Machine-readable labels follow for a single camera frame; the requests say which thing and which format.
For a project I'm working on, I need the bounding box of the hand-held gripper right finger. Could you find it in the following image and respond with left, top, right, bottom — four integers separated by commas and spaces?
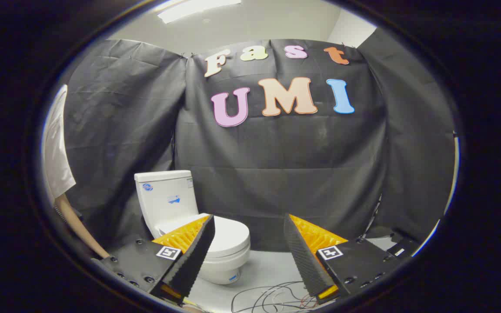
283, 213, 403, 305

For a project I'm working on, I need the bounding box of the ceiling light panel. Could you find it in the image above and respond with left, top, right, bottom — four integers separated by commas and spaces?
157, 0, 242, 24

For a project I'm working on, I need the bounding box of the white toilet bowl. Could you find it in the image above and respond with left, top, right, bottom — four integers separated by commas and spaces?
197, 250, 251, 286

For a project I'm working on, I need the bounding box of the black box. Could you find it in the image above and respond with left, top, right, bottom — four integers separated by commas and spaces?
387, 236, 421, 260

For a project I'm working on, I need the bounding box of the black backdrop cloth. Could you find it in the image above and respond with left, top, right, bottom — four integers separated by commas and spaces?
57, 28, 455, 253

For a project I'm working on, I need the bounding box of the tangle of floor cables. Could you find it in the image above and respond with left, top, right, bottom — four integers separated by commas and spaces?
232, 281, 321, 313

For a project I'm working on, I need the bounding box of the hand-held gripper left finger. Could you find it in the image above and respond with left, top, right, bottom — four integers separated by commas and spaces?
94, 214, 216, 306

